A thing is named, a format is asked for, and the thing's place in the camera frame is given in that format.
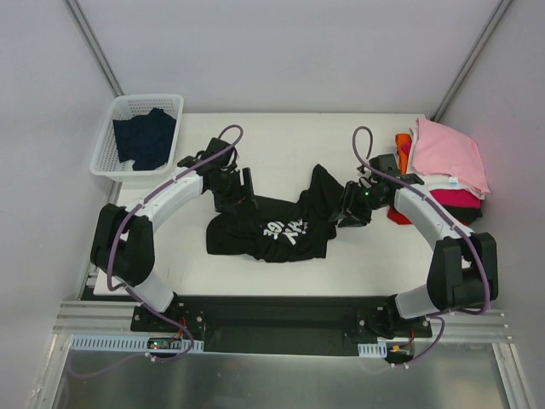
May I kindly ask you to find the red t shirt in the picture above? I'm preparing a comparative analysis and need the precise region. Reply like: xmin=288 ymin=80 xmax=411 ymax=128
xmin=387 ymin=207 xmax=411 ymax=226

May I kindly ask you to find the pink t shirt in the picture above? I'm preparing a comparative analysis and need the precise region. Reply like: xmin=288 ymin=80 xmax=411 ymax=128
xmin=413 ymin=118 xmax=491 ymax=195

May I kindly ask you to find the magenta t shirt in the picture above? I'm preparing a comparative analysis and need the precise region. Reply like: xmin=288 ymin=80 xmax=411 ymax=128
xmin=400 ymin=141 xmax=482 ymax=210

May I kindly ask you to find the white plastic laundry basket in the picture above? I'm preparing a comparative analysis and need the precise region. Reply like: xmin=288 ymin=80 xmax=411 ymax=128
xmin=89 ymin=93 xmax=184 ymax=183

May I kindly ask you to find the white t shirt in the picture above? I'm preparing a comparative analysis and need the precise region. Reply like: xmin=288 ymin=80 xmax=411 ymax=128
xmin=407 ymin=127 xmax=485 ymax=200

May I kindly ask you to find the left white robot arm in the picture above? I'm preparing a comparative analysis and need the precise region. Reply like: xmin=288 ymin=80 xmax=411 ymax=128
xmin=90 ymin=137 xmax=255 ymax=331

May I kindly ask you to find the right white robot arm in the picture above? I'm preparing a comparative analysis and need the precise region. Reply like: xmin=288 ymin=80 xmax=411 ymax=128
xmin=330 ymin=154 xmax=498 ymax=339

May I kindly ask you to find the navy blue t shirt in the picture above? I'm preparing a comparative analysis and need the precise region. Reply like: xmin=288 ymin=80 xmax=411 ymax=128
xmin=112 ymin=108 xmax=176 ymax=171

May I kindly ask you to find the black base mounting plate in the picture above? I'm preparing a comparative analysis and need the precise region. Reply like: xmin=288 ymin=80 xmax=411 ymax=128
xmin=130 ymin=296 xmax=432 ymax=356

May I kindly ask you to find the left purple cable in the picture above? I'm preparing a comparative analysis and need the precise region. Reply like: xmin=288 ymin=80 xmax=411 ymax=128
xmin=67 ymin=124 xmax=244 ymax=377

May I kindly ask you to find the purple cable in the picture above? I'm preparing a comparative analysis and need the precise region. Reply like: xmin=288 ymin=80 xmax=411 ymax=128
xmin=67 ymin=124 xmax=244 ymax=377
xmin=352 ymin=125 xmax=493 ymax=371

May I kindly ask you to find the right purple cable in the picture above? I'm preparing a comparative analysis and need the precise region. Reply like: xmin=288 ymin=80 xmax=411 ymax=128
xmin=352 ymin=125 xmax=493 ymax=371

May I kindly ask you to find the right white cable duct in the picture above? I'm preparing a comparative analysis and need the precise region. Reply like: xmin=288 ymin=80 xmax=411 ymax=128
xmin=358 ymin=342 xmax=387 ymax=359

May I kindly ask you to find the white cable duct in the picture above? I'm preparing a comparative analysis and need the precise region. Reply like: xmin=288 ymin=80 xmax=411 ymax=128
xmin=72 ymin=335 xmax=204 ymax=354
xmin=358 ymin=342 xmax=387 ymax=359

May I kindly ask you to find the aluminium frame rail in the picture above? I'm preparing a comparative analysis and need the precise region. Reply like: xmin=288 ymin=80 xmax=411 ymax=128
xmin=53 ymin=300 xmax=515 ymax=343

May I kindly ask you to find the left white cable duct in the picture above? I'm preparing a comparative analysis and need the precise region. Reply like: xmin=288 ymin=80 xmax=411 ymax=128
xmin=72 ymin=335 xmax=204 ymax=354

